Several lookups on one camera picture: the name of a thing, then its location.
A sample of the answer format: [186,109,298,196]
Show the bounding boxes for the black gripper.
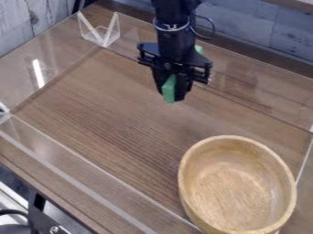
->
[137,18,213,101]

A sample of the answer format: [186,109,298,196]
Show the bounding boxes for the green rectangular stick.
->
[161,45,207,103]

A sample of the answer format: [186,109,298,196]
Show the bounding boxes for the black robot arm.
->
[137,0,213,103]

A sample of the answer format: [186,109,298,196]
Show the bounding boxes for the wooden bowl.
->
[178,135,297,234]

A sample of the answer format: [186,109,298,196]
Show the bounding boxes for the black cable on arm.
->
[189,15,217,41]

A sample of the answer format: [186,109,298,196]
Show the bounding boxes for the clear acrylic corner bracket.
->
[78,12,121,48]

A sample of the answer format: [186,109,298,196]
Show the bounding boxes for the clear acrylic enclosure wall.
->
[0,103,202,234]

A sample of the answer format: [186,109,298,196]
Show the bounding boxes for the black table frame leg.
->
[26,190,83,234]

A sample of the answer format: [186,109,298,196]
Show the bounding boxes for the black cable under table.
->
[0,208,31,227]

